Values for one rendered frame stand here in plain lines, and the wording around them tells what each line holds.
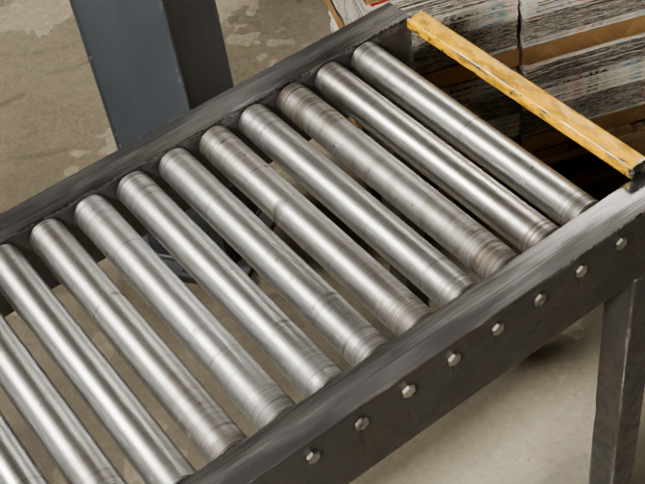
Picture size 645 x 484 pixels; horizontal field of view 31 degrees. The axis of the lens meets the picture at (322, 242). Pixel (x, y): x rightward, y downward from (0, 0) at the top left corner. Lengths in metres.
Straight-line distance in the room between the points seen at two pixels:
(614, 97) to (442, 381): 1.25
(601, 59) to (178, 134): 1.06
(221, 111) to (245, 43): 1.48
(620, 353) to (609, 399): 0.12
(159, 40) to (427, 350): 0.99
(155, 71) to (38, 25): 1.22
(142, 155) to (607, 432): 0.79
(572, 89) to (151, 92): 0.84
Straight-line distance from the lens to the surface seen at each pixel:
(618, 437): 1.81
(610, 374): 1.71
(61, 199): 1.57
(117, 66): 2.20
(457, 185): 1.49
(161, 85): 2.19
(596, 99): 2.47
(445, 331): 1.32
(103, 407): 1.33
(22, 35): 3.35
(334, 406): 1.27
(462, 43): 1.66
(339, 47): 1.71
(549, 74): 2.37
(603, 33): 2.37
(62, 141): 2.95
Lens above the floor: 1.83
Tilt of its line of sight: 46 degrees down
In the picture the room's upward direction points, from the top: 10 degrees counter-clockwise
